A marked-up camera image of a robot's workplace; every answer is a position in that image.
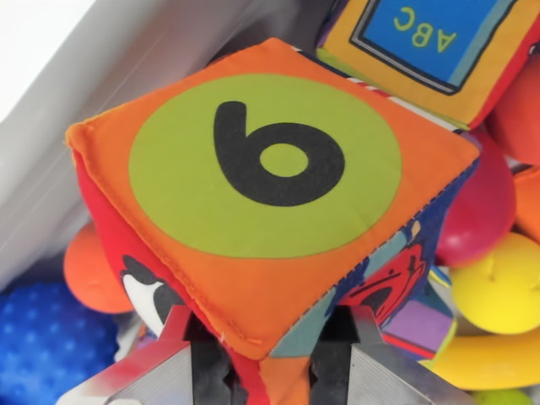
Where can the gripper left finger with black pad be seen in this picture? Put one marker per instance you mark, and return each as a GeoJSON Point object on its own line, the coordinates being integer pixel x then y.
{"type": "Point", "coordinates": [169, 371]}

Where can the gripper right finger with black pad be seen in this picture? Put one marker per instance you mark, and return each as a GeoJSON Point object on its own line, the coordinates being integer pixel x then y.
{"type": "Point", "coordinates": [363, 371]}

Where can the fabric cube number six panda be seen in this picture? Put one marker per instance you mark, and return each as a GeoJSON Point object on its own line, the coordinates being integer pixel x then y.
{"type": "Point", "coordinates": [261, 169]}

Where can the purple fabric cube radio print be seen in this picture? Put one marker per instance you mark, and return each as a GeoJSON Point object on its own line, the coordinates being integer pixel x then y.
{"type": "Point", "coordinates": [417, 325]}

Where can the blue bumpy ball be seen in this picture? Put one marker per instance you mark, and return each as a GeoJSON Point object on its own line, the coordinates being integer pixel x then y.
{"type": "Point", "coordinates": [50, 346]}

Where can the yellow toy banana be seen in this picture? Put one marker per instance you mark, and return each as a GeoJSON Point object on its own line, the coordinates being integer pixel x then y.
{"type": "Point", "coordinates": [489, 358]}

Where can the orange foam ball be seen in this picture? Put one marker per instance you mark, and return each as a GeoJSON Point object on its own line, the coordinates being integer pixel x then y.
{"type": "Point", "coordinates": [88, 270]}

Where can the large yellow ball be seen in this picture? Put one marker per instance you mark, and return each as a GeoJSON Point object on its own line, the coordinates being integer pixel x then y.
{"type": "Point", "coordinates": [498, 287]}

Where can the magenta ball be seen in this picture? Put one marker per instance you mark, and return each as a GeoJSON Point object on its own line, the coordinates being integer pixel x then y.
{"type": "Point", "coordinates": [476, 211]}

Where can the orange fabric shape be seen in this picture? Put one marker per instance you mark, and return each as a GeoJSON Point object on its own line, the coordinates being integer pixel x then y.
{"type": "Point", "coordinates": [529, 202]}

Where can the orange-red ball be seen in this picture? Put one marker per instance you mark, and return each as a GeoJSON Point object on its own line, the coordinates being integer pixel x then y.
{"type": "Point", "coordinates": [519, 118]}

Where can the fabric cube ABC book print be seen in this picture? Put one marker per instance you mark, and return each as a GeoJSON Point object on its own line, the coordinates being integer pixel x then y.
{"type": "Point", "coordinates": [422, 46]}

